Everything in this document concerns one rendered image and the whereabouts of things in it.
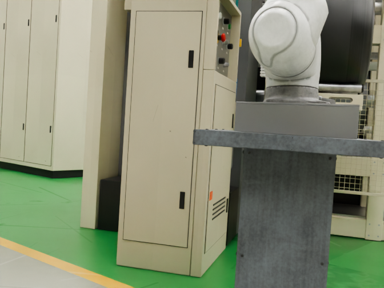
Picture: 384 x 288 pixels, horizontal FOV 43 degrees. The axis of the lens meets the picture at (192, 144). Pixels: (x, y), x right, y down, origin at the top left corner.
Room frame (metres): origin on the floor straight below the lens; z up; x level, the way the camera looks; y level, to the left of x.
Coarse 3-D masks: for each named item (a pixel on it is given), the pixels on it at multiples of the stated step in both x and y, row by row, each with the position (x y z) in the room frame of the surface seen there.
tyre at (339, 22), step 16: (336, 0) 2.40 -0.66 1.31; (352, 0) 2.38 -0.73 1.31; (368, 0) 2.38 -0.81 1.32; (336, 16) 2.38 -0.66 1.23; (352, 16) 2.36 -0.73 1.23; (368, 16) 2.36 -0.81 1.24; (336, 32) 2.38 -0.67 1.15; (352, 32) 2.36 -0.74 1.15; (368, 32) 2.36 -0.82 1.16; (336, 48) 2.39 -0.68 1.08; (352, 48) 2.37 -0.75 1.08; (368, 48) 2.38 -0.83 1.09; (336, 64) 2.43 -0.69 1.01; (352, 64) 2.41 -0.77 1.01; (368, 64) 2.43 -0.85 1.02; (320, 80) 2.53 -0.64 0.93; (336, 80) 2.51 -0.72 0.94; (352, 80) 2.48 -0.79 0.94
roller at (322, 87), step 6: (324, 84) 2.52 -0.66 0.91; (330, 84) 2.51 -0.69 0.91; (336, 84) 2.51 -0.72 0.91; (342, 84) 2.50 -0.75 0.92; (348, 84) 2.50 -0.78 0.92; (354, 84) 2.49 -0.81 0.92; (360, 84) 2.48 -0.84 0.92; (318, 90) 2.54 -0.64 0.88; (324, 90) 2.53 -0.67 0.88; (330, 90) 2.52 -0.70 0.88; (336, 90) 2.51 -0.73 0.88; (342, 90) 2.50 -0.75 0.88; (348, 90) 2.49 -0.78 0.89; (354, 90) 2.48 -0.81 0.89; (360, 90) 2.47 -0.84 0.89
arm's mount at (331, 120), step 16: (240, 112) 1.33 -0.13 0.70; (256, 112) 1.32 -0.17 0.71; (272, 112) 1.32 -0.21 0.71; (288, 112) 1.31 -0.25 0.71; (304, 112) 1.30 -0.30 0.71; (320, 112) 1.30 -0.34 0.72; (336, 112) 1.29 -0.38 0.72; (352, 112) 1.28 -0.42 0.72; (240, 128) 1.33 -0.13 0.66; (256, 128) 1.32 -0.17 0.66; (272, 128) 1.32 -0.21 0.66; (288, 128) 1.31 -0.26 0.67; (304, 128) 1.30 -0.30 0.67; (320, 128) 1.30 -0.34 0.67; (336, 128) 1.29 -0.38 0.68; (352, 128) 1.28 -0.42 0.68
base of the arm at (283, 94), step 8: (272, 88) 1.41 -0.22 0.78; (280, 88) 1.39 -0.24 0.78; (288, 88) 1.38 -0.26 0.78; (296, 88) 1.37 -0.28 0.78; (304, 88) 1.38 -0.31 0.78; (312, 88) 1.39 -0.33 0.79; (272, 96) 1.40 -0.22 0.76; (280, 96) 1.38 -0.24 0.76; (288, 96) 1.37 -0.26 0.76; (296, 96) 1.37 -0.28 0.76; (304, 96) 1.37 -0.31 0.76; (312, 96) 1.38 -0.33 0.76; (320, 96) 1.43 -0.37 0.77
